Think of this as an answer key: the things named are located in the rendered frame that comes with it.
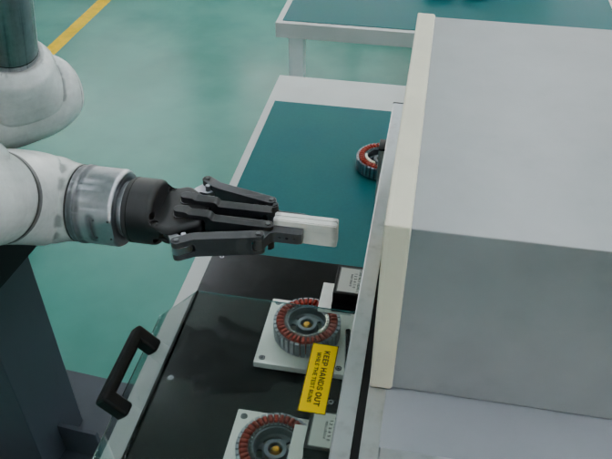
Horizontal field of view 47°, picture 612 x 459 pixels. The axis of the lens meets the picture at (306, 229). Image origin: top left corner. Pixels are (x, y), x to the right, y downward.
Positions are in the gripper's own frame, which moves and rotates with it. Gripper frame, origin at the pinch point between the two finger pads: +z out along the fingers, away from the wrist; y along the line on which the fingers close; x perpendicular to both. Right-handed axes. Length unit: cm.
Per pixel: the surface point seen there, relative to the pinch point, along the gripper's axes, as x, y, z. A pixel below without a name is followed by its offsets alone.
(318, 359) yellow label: -11.8, 8.0, 2.9
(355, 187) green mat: -43, -68, -2
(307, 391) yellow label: -11.7, 12.6, 2.5
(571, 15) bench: -44, -177, 55
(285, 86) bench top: -44, -112, -27
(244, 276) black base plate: -41, -34, -18
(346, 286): -26.2, -19.0, 2.7
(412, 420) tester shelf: -6.8, 17.8, 13.5
